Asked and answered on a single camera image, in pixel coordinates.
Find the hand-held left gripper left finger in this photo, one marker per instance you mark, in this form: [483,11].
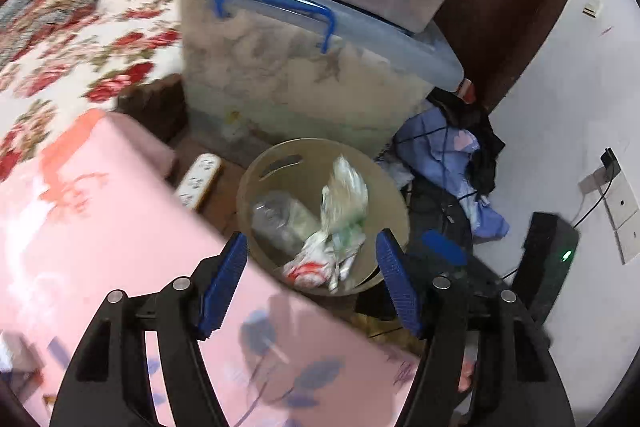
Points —
[225,282]

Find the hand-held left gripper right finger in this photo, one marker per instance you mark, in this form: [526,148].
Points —
[400,292]

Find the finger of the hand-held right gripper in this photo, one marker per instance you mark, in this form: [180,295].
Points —
[442,247]

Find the clear labelled plastic bottle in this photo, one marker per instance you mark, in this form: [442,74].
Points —
[280,217]

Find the red white wrapper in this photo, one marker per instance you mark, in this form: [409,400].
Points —
[310,267]

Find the clear plastic bag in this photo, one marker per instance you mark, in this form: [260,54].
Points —
[345,192]

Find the beige waste basket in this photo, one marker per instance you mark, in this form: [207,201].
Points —
[300,157]

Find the black backpack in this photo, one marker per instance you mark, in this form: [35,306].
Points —
[440,207]

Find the black router box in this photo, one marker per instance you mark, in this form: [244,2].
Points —
[540,247]

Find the black garment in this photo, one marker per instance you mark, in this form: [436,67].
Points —
[480,157]

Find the blue clothes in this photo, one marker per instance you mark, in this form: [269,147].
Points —
[435,142]

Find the white floral slipper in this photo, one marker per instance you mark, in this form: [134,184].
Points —
[200,179]

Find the pink printed tablecloth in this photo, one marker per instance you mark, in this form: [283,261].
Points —
[100,232]

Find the red striped cloth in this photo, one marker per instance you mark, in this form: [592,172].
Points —
[467,89]

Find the plugged charger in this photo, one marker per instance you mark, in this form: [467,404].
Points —
[607,159]

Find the floral bed sheet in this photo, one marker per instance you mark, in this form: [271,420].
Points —
[75,57]

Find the floral patchwork quilt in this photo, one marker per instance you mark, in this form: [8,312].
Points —
[45,2]

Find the white wall socket panel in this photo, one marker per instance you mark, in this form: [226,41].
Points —
[622,207]

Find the white wall switch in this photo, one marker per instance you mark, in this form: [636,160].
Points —
[592,9]

